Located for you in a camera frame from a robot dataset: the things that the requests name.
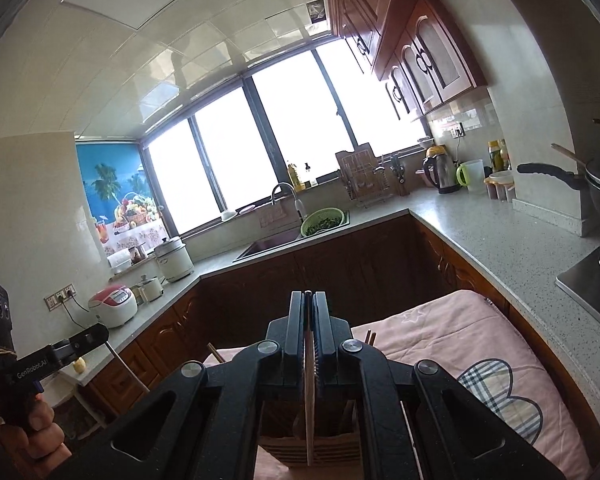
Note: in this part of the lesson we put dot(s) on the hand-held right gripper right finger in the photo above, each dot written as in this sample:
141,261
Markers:
370,375

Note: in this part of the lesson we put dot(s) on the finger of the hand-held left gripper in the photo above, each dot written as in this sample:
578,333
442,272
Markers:
82,342

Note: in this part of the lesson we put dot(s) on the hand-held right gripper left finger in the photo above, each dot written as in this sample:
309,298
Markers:
250,375

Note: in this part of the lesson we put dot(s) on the brown wooden utensil holder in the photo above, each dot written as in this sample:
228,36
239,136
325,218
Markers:
285,452

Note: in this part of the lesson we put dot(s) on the person's left hand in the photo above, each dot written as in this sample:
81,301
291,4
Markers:
37,440

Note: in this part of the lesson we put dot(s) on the small yellow figurine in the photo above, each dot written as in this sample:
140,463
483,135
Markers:
81,365

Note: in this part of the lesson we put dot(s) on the white and red rice cooker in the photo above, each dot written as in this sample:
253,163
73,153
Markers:
112,305

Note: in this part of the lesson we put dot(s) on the pink heart-print tablecloth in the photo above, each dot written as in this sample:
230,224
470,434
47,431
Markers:
430,340

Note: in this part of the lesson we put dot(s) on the small white pot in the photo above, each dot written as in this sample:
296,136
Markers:
150,290

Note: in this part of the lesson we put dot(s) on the wooden lower cabinets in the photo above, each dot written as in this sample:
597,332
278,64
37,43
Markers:
330,270

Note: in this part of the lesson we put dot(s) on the wooden cabinets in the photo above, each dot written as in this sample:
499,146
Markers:
330,270
430,60

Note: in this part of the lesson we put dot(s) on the tall white electric cooker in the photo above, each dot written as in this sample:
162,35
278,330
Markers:
174,260

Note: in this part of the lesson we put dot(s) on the green colander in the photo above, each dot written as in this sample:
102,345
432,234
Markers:
320,225

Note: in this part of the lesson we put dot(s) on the palm tree window blind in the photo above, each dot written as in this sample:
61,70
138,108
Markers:
110,185

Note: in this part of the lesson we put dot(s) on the white bowl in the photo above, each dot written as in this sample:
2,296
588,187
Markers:
228,215

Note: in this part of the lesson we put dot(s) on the grey kitchen countertop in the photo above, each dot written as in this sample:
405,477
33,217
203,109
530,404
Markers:
480,240

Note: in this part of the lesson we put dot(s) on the curved kitchen faucet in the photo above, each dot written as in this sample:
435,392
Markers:
300,207

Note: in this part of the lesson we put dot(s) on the yellow oil bottle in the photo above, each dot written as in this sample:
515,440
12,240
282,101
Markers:
293,177

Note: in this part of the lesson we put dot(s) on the steel electric kettle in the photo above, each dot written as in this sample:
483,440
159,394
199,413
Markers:
442,172

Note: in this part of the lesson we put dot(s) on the dish drying rack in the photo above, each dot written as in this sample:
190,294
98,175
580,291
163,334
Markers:
352,160

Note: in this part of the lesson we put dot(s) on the spice jar set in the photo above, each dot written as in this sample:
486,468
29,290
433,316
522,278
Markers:
500,187

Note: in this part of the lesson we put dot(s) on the gas stove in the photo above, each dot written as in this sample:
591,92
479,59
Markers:
590,280

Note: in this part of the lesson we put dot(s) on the jar with yellow lid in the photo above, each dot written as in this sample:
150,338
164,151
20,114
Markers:
496,157

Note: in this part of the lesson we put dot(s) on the large kitchen window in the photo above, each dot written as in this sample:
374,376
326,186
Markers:
290,120

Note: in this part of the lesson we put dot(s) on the wooden spatula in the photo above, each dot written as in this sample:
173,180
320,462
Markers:
567,154

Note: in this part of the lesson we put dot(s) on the wooden upper cabinets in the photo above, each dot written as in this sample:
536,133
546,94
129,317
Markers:
430,60

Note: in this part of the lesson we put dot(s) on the dark ceiling vent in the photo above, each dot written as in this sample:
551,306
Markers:
316,12

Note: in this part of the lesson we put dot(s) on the wall power socket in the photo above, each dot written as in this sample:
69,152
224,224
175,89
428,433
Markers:
60,297

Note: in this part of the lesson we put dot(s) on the wall socket with plug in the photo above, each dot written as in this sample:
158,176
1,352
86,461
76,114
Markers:
458,130

